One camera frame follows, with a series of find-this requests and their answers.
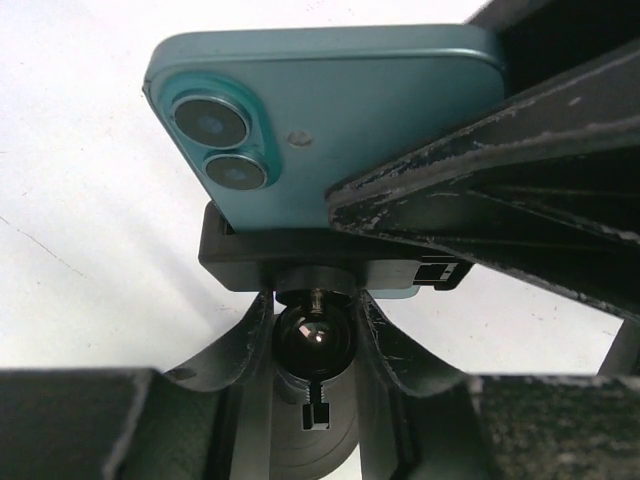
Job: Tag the teal-edged phone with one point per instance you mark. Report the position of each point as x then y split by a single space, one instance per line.
269 120

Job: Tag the black pole phone stand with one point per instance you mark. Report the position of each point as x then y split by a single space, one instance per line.
346 379

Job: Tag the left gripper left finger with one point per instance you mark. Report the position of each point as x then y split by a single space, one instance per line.
209 418

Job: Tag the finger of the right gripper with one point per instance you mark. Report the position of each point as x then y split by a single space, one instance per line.
543 38
545 189

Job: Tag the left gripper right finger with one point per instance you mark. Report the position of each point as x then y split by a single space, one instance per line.
545 427

